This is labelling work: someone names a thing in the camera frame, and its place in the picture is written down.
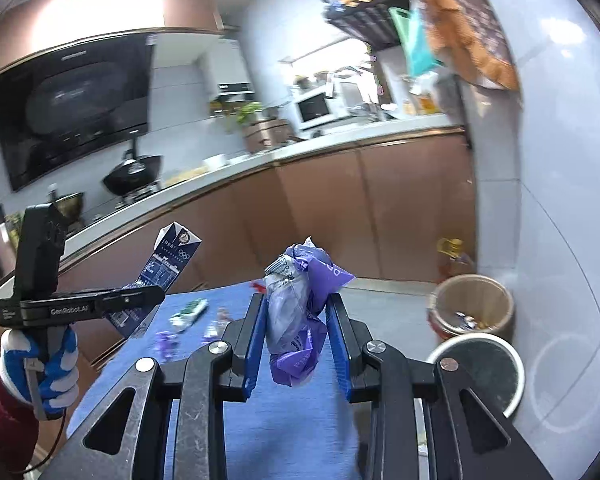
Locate black range hood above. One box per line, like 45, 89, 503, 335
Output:
0, 34, 155, 191

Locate blue towel table cover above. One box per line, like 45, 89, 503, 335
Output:
67, 282, 361, 479

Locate small purple crumpled wrapper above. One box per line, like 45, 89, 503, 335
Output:
156, 330, 178, 361

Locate blue white gloved left hand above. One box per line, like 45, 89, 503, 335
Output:
0, 326, 80, 414

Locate purple white plastic bag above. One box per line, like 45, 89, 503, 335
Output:
264, 237, 354, 387

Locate white bin with black liner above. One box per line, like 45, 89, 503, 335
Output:
426, 333, 526, 418

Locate dark blue milk carton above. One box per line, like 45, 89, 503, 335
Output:
106, 222, 201, 338

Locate green white toothpaste tube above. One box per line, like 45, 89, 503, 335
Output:
169, 299, 208, 334

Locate teal plastic bag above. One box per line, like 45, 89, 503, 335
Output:
389, 6, 442, 78

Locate wooden rimmed waste basket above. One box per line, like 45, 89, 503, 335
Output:
427, 274, 515, 340

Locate white water heater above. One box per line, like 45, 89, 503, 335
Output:
199, 39, 253, 101

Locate copper pot with plant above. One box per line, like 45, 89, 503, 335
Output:
236, 102, 294, 154

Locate orange patterned hanging cloth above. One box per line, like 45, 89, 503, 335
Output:
412, 0, 519, 92

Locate brown lower kitchen cabinets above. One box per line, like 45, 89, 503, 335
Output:
0, 129, 479, 391

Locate white microwave oven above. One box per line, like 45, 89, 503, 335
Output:
294, 84, 351, 130

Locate black wok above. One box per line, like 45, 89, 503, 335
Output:
102, 136, 162, 197

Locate dark red sleeve forearm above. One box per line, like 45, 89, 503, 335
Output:
0, 377, 38, 479

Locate steel pot with handle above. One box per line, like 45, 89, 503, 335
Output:
48, 190, 84, 226

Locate cooking oil bottle yellow cap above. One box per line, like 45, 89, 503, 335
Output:
437, 237, 476, 283

